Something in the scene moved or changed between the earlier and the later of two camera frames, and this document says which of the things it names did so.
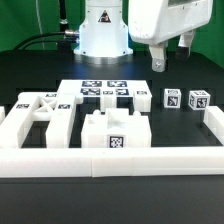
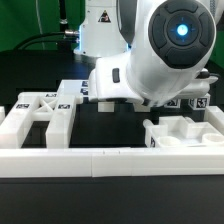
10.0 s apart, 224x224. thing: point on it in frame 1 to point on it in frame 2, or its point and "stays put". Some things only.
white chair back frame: (58, 109) stays put
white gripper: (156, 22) to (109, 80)
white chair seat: (116, 128) to (179, 131)
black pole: (63, 21) stays put
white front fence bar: (105, 163) stays put
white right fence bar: (213, 118) stays put
